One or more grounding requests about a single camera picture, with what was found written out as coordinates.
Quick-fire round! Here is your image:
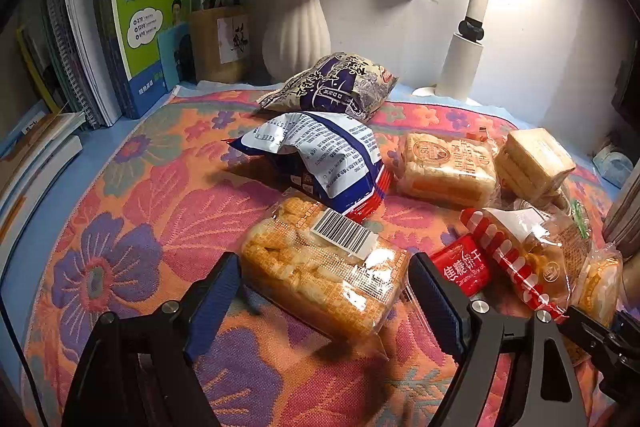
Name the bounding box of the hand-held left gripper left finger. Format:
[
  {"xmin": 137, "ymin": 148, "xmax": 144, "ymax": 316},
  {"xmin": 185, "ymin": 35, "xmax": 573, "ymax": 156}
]
[{"xmin": 60, "ymin": 251, "xmax": 243, "ymax": 427}]

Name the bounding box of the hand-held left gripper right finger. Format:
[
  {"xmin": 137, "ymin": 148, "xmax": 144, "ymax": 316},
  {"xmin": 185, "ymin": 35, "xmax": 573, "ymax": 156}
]
[{"xmin": 407, "ymin": 251, "xmax": 588, "ymax": 427}]

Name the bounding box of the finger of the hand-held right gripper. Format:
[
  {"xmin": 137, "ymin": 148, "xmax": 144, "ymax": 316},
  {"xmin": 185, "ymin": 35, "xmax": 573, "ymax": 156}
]
[{"xmin": 557, "ymin": 305, "xmax": 621, "ymax": 350}]

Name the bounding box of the red striped bread packet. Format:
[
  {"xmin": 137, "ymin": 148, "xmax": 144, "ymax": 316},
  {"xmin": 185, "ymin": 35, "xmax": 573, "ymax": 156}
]
[{"xmin": 460, "ymin": 206, "xmax": 593, "ymax": 313}]

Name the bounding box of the clear bread packet with barcode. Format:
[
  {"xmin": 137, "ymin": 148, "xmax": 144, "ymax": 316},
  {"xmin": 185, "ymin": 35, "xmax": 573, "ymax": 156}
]
[{"xmin": 241, "ymin": 196, "xmax": 412, "ymax": 348}]

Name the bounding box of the blue and white snack bag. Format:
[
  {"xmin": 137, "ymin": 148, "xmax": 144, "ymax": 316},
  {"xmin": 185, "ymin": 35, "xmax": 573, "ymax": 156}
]
[{"xmin": 227, "ymin": 111, "xmax": 393, "ymax": 224}]

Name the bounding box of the purple snack bag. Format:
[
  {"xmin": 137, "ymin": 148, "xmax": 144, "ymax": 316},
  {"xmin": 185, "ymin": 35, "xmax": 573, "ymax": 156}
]
[{"xmin": 257, "ymin": 52, "xmax": 400, "ymax": 124}]

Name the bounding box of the red biscuit packet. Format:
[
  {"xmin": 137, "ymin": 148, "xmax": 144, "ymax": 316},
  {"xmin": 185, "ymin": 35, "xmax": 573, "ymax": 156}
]
[{"xmin": 430, "ymin": 232, "xmax": 496, "ymax": 298}]

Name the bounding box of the small round cake packet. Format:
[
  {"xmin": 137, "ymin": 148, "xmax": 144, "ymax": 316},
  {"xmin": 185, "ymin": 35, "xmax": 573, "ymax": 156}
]
[{"xmin": 570, "ymin": 242, "xmax": 625, "ymax": 329}]

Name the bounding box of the floral quilted cloth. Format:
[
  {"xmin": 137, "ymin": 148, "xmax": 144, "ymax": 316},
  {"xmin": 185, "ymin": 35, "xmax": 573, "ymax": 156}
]
[{"xmin": 20, "ymin": 87, "xmax": 616, "ymax": 427}]

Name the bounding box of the rice cracker packet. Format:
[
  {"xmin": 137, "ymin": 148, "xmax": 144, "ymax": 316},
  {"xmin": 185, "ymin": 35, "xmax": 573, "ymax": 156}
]
[{"xmin": 392, "ymin": 131, "xmax": 501, "ymax": 208}]

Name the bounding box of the sandwich cracker pack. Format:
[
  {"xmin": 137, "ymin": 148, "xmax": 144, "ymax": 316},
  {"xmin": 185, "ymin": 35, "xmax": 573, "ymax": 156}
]
[{"xmin": 495, "ymin": 127, "xmax": 577, "ymax": 198}]

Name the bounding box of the stack of flat books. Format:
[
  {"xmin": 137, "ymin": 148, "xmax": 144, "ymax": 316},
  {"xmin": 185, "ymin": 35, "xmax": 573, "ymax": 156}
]
[{"xmin": 0, "ymin": 102, "xmax": 85, "ymax": 258}]

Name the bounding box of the white desk lamp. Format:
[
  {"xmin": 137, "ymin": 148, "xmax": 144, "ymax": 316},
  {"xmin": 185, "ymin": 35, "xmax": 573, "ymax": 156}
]
[{"xmin": 412, "ymin": 0, "xmax": 506, "ymax": 102}]

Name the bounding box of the wooden pen holder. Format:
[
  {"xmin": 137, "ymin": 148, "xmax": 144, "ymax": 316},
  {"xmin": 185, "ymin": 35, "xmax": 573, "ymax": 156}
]
[{"xmin": 189, "ymin": 4, "xmax": 251, "ymax": 84}]

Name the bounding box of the white ribbed vase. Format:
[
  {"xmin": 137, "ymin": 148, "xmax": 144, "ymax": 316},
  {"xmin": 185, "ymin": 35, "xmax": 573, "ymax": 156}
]
[{"xmin": 260, "ymin": 0, "xmax": 333, "ymax": 84}]

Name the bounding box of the row of upright books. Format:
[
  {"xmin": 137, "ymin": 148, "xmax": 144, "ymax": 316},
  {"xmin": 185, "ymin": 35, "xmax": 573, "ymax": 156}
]
[{"xmin": 15, "ymin": 0, "xmax": 132, "ymax": 130}]

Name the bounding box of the green cover book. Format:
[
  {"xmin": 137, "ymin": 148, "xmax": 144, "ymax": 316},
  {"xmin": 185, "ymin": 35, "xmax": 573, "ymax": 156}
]
[{"xmin": 107, "ymin": 0, "xmax": 197, "ymax": 115}]

